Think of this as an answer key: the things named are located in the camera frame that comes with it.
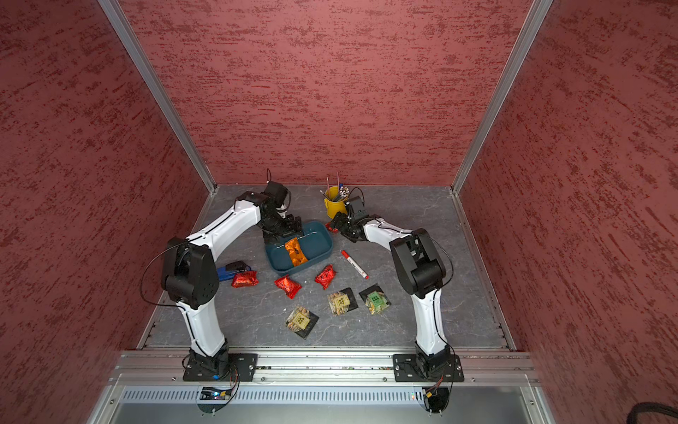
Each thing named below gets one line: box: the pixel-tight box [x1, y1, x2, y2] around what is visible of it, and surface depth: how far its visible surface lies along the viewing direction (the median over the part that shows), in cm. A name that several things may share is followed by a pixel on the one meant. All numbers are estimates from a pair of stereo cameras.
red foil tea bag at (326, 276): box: [314, 264, 338, 290], surface depth 91 cm
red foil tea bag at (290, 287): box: [273, 274, 303, 300], surface depth 89 cm
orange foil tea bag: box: [284, 236, 309, 267], surface depth 99 cm
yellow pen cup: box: [323, 185, 348, 220], surface depth 106 cm
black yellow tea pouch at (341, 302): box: [327, 287, 359, 317], surface depth 89 cm
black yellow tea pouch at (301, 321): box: [285, 305, 320, 340], surface depth 85 cm
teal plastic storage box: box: [264, 220, 334, 276], surface depth 99 cm
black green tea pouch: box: [358, 282, 392, 316], surface depth 89 cm
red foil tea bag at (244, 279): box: [231, 270, 260, 288], surface depth 91 cm
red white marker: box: [340, 249, 370, 281], surface depth 97 cm
